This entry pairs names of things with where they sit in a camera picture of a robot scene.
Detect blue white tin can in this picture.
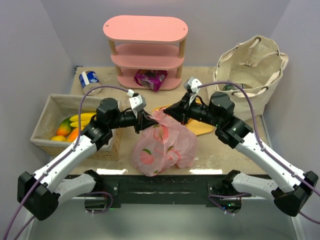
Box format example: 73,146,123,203
78,70,101,96

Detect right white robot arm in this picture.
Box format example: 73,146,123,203
164,92,319,217

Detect pink plastic bag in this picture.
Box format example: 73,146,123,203
130,109,198,177

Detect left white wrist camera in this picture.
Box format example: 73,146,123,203
127,89,147,118

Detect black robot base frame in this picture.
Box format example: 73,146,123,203
64,169,272,215

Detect clear water bottle green label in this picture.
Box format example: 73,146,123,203
222,83,247,91

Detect wicker basket with liner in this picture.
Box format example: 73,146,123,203
30,94,123,162

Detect cream canvas tote bag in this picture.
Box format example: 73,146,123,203
206,35,289,121

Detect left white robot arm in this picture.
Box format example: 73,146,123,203
17,95,157,221

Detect pink three-tier shelf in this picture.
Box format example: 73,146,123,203
103,15,188,91

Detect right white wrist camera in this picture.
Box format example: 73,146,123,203
183,76,202,106

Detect yellow banana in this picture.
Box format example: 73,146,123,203
69,112,96,128

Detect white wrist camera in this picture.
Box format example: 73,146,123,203
183,76,202,106
127,89,147,118

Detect purple snack packet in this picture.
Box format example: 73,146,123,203
134,69,168,92

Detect yellow plastic tray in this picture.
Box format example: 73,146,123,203
151,96,214,136

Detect orange mango fruit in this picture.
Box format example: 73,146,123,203
56,118,84,142

